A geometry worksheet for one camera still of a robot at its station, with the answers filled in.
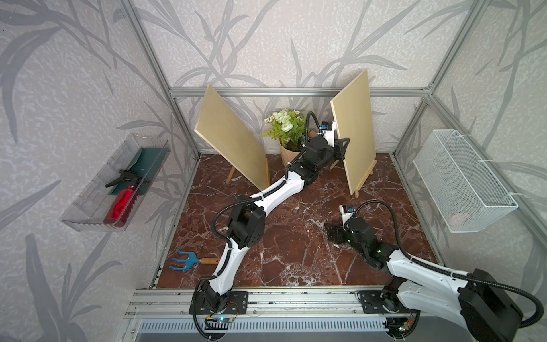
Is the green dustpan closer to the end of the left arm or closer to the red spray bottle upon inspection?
the red spray bottle

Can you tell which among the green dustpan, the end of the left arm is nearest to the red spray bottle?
the green dustpan

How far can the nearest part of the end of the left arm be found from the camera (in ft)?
2.17

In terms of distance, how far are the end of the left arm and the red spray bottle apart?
535mm

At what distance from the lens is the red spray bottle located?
0.56 meters
